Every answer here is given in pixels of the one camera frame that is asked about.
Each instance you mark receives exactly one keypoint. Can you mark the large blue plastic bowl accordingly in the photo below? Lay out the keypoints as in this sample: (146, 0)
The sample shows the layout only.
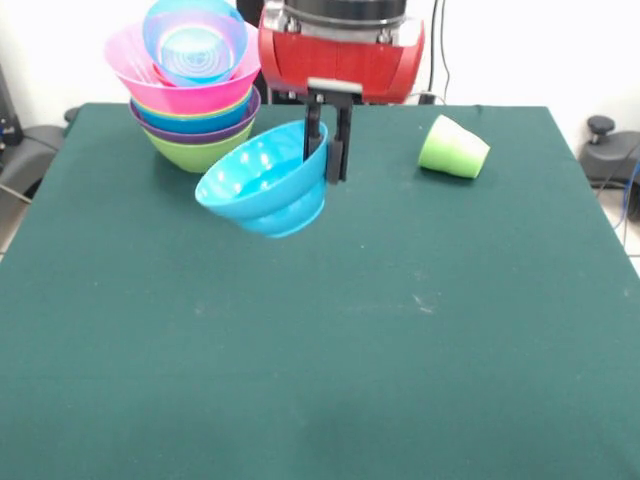
(195, 125)

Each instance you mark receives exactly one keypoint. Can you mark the green plastic cup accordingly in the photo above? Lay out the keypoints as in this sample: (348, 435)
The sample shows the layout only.
(475, 157)
(440, 145)

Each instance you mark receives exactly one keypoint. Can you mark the purple plastic bowl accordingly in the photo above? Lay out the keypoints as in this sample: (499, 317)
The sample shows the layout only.
(200, 139)

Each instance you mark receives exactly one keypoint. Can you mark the small light blue bowl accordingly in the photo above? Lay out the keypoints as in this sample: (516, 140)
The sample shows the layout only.
(265, 190)

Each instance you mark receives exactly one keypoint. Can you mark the large pink plastic bowl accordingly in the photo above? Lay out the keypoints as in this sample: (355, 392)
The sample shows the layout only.
(185, 97)

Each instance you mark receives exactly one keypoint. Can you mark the black round knob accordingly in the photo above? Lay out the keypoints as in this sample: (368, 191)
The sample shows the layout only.
(71, 115)

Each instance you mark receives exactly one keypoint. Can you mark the black power plug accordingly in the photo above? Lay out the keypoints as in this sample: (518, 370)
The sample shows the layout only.
(426, 98)

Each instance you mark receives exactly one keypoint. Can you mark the red plastic bowl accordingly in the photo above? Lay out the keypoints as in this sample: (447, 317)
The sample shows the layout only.
(161, 77)

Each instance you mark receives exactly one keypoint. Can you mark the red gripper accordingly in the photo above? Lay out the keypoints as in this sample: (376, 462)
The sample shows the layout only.
(340, 62)

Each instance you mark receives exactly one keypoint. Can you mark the black equipment base with knob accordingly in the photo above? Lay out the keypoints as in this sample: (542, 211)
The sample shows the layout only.
(610, 155)

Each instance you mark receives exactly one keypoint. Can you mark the translucent blue plastic bowl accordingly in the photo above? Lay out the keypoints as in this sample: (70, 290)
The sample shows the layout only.
(195, 50)

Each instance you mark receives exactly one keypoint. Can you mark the dark green tablecloth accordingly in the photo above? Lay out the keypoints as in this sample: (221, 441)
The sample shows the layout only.
(320, 380)

